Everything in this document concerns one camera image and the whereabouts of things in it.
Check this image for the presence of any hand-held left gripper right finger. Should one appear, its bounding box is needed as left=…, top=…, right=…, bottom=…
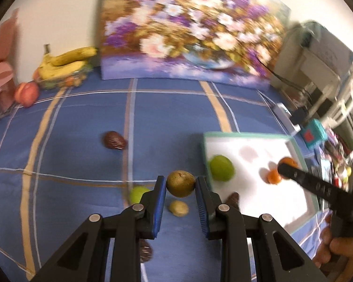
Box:
left=195, top=176, right=330, bottom=282

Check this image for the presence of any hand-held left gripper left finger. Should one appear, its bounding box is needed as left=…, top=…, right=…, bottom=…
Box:
left=31, top=175, right=168, bottom=282

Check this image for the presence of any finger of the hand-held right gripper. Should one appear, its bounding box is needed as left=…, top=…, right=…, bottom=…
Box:
left=277, top=163, right=353, bottom=210

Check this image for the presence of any small yellow round fruit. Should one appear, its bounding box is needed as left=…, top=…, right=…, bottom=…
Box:
left=168, top=200, right=189, bottom=218

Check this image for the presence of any small green mango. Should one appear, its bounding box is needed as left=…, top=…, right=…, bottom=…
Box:
left=130, top=186, right=151, bottom=204

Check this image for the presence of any orange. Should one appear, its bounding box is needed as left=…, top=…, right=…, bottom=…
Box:
left=266, top=169, right=282, bottom=185
left=278, top=157, right=298, bottom=170

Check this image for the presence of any small tan round fruit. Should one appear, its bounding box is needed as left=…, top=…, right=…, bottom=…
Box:
left=166, top=170, right=196, bottom=198

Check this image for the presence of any large green mango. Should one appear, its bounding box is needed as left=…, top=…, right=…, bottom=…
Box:
left=209, top=155, right=235, bottom=182

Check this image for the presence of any white tray with teal rim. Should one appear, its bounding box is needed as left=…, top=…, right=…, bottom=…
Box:
left=202, top=131, right=320, bottom=235

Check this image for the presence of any person's right hand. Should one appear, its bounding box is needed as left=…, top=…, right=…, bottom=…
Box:
left=313, top=213, right=353, bottom=271

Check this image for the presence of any colourful clutter pile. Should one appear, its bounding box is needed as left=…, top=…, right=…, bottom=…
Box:
left=321, top=129, right=353, bottom=190

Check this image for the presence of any teal plastic box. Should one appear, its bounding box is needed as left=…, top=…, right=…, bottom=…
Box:
left=301, top=119, right=327, bottom=150

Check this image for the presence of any black power adapter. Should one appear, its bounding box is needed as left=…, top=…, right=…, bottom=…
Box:
left=291, top=107, right=309, bottom=125

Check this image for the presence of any white power strip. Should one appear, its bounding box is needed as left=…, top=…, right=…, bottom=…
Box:
left=273, top=103, right=301, bottom=133

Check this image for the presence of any blue checked tablecloth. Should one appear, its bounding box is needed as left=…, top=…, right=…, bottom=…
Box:
left=0, top=72, right=342, bottom=282

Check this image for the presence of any white chair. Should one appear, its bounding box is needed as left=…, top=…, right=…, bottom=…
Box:
left=278, top=20, right=353, bottom=115

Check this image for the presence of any floral painting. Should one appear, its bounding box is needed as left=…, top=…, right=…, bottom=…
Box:
left=100, top=0, right=292, bottom=91

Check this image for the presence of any yellow banana bunch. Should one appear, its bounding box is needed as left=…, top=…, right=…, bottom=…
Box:
left=37, top=45, right=98, bottom=80

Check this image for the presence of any red peach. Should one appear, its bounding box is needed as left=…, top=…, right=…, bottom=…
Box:
left=14, top=82, right=40, bottom=107

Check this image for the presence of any white lattice frame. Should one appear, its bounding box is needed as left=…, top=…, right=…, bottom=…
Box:
left=326, top=53, right=353, bottom=124

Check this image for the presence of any black cable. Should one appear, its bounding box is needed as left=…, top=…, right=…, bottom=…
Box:
left=254, top=56, right=306, bottom=95

